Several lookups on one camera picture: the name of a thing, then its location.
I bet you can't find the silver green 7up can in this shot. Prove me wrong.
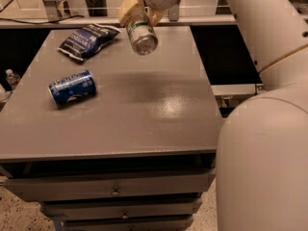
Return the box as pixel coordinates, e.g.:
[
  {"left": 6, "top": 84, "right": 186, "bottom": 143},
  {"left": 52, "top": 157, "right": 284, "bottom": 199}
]
[{"left": 125, "top": 13, "right": 158, "bottom": 56}]

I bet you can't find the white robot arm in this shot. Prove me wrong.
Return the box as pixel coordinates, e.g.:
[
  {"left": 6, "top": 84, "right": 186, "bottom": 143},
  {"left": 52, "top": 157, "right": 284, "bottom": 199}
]
[{"left": 216, "top": 0, "right": 308, "bottom": 231}]

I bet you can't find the clear plastic water bottle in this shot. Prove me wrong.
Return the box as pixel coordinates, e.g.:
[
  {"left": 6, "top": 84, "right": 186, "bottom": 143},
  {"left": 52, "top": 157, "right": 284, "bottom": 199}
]
[{"left": 6, "top": 69, "right": 21, "bottom": 90}]

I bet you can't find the middle grey drawer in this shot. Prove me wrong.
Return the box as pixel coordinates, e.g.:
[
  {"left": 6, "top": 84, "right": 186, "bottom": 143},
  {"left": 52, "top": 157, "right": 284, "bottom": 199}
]
[{"left": 42, "top": 197, "right": 202, "bottom": 220}]

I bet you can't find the grey drawer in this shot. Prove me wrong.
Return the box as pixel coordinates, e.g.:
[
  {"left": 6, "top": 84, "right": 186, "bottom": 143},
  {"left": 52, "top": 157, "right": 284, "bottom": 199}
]
[
  {"left": 42, "top": 197, "right": 202, "bottom": 220},
  {"left": 4, "top": 169, "right": 215, "bottom": 202},
  {"left": 64, "top": 215, "right": 193, "bottom": 231}
]

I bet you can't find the blue soda can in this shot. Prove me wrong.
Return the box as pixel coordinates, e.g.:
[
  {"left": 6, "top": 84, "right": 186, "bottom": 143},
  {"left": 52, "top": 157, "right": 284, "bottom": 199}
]
[{"left": 48, "top": 70, "right": 96, "bottom": 106}]

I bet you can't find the metal frame railing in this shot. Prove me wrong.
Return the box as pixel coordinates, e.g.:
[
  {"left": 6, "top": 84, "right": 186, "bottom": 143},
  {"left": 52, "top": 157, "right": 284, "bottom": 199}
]
[{"left": 0, "top": 0, "right": 235, "bottom": 29}]

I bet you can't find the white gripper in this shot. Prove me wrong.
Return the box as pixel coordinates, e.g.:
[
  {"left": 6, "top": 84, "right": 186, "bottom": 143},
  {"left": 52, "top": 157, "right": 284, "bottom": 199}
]
[{"left": 118, "top": 0, "right": 180, "bottom": 27}]

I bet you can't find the top grey drawer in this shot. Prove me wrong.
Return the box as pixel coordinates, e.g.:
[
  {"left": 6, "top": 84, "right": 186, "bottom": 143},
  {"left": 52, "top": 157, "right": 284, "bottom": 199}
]
[{"left": 4, "top": 169, "right": 215, "bottom": 202}]

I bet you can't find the blue chip bag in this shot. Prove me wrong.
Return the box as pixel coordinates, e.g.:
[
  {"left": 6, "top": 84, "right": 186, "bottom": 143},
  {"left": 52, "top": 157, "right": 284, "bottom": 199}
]
[{"left": 58, "top": 24, "right": 120, "bottom": 62}]

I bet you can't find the bottom grey drawer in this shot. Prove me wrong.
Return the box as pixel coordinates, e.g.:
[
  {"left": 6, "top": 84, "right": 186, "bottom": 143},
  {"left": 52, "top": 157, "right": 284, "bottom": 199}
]
[{"left": 64, "top": 215, "right": 193, "bottom": 231}]

